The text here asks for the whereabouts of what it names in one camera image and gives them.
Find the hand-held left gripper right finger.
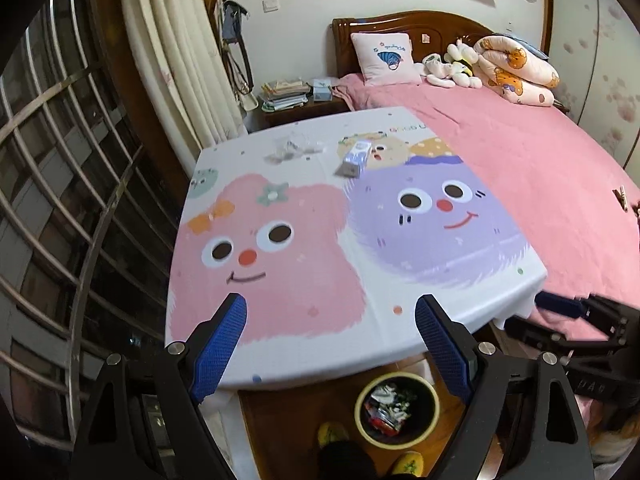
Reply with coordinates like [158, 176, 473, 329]
[415, 295, 596, 480]

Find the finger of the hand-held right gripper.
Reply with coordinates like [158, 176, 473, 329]
[534, 291, 640, 343]
[504, 316, 628, 358]

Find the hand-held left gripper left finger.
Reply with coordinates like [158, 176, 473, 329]
[70, 292, 248, 480]

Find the blue bin with cream rim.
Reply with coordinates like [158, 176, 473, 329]
[354, 372, 441, 448]

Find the red snack packet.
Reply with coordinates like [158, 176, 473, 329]
[365, 410, 403, 433]

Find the cartoon printed tablecloth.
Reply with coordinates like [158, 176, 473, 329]
[166, 106, 548, 392]

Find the bed with pink sheet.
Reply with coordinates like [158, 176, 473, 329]
[332, 72, 640, 411]

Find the small white blue box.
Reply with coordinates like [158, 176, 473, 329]
[334, 140, 372, 179]

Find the clear crumpled plastic wrapper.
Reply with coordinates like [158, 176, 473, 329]
[264, 132, 328, 165]

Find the folded bear print quilt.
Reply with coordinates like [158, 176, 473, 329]
[472, 35, 560, 107]

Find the white wardrobe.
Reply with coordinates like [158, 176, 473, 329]
[542, 0, 640, 171]

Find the wooden nightstand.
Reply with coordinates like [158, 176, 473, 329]
[247, 95, 351, 133]

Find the blue grey pillow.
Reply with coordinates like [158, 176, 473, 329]
[505, 34, 550, 58]

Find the yellow bee plush toy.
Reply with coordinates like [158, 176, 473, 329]
[445, 40, 483, 89]

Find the stack of books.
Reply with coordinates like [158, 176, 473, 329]
[259, 78, 311, 112]

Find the white plush toy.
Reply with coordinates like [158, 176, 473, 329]
[422, 53, 458, 88]

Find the light blue tissue box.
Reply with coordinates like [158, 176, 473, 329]
[310, 77, 337, 101]

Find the pink printed pillow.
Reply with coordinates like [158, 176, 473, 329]
[350, 31, 423, 86]

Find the wooden headboard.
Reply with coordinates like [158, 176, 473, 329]
[331, 10, 501, 78]

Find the cream curtain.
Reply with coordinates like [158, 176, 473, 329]
[119, 0, 251, 161]

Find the blue denim hanging bag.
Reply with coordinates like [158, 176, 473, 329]
[221, 1, 249, 43]

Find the brown strap handbag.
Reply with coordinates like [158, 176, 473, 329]
[222, 40, 258, 111]

